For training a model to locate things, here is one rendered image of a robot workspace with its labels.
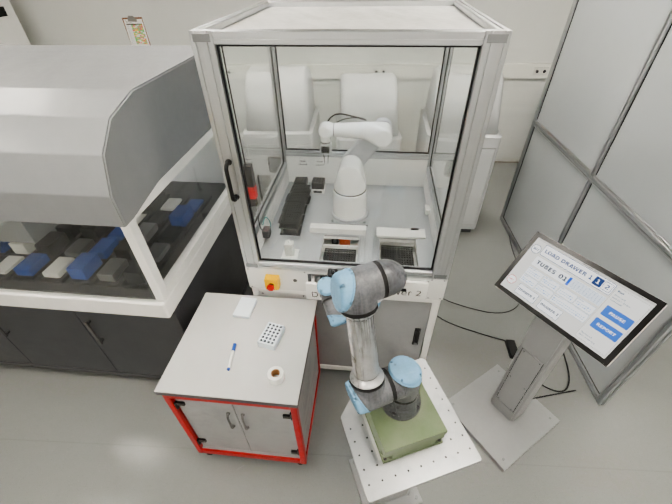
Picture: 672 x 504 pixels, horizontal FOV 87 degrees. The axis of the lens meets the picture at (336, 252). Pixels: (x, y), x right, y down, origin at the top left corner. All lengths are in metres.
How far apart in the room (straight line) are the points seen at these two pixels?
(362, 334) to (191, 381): 0.91
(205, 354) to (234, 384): 0.23
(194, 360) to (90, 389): 1.27
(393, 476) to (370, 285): 0.75
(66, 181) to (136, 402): 1.58
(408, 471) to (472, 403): 1.11
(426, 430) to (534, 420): 1.25
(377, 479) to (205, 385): 0.79
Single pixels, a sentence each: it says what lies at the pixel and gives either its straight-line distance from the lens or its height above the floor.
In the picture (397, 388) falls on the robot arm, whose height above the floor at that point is 1.06.
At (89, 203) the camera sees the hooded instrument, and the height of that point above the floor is 1.47.
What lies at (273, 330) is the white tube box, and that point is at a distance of 1.77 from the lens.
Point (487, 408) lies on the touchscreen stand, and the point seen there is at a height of 0.04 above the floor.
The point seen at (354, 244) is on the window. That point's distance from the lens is 1.68.
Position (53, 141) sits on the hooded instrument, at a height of 1.67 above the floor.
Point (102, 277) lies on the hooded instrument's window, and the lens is 1.95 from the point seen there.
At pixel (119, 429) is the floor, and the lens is 2.73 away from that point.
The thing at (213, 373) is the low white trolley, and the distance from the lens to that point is 1.75.
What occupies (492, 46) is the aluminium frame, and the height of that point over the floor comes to 1.95.
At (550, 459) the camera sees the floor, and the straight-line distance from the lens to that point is 2.59.
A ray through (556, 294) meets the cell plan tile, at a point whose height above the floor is 1.06.
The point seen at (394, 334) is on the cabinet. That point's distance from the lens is 2.16.
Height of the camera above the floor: 2.18
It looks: 40 degrees down
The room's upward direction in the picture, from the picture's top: 1 degrees counter-clockwise
